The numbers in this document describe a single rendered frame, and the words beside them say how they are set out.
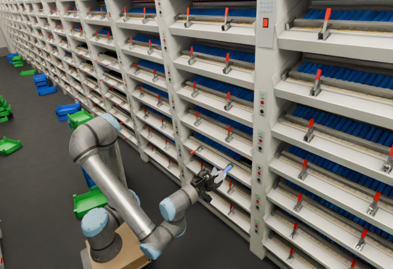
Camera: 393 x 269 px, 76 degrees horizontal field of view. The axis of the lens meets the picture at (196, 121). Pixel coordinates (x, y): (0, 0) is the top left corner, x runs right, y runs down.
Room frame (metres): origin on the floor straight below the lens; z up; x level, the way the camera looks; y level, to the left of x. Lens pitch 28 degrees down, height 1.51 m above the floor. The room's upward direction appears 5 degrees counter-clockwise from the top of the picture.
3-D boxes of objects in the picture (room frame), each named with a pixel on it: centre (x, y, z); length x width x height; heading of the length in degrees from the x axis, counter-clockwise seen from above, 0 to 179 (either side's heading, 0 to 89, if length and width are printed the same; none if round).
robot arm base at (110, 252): (1.02, 0.62, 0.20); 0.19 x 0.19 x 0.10
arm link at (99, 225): (1.02, 0.61, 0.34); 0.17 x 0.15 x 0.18; 140
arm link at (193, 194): (0.88, 0.07, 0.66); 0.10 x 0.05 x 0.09; 38
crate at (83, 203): (1.55, 0.89, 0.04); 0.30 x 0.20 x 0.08; 113
